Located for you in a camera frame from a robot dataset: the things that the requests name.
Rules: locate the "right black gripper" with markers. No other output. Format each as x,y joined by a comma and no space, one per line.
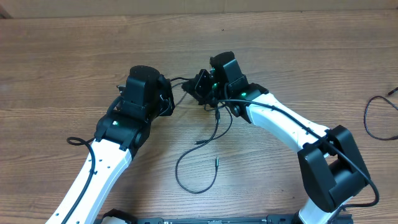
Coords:
195,87

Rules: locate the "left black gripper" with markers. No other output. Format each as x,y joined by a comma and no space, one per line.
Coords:
164,86

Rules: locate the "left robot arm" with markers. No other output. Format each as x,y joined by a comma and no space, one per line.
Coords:
125,127

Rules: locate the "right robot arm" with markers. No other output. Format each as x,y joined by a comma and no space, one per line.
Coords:
331,165

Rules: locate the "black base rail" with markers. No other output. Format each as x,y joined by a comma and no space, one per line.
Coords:
270,219

